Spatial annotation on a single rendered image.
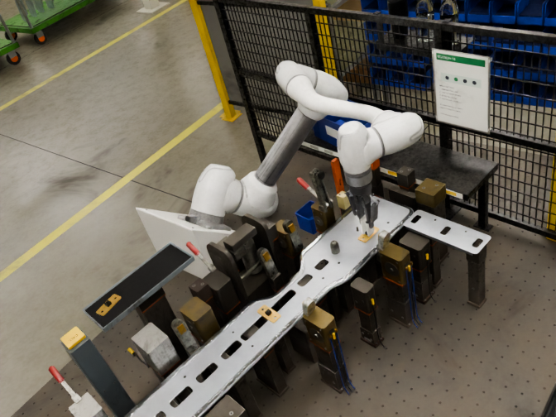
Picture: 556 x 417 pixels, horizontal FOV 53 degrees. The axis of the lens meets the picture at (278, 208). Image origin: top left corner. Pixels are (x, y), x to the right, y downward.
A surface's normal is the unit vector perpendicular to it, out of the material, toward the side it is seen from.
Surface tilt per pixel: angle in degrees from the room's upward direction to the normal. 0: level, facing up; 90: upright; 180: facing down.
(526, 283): 0
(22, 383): 0
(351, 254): 0
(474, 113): 90
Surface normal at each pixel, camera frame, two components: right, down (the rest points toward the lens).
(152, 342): -0.22, -0.76
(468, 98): -0.68, 0.57
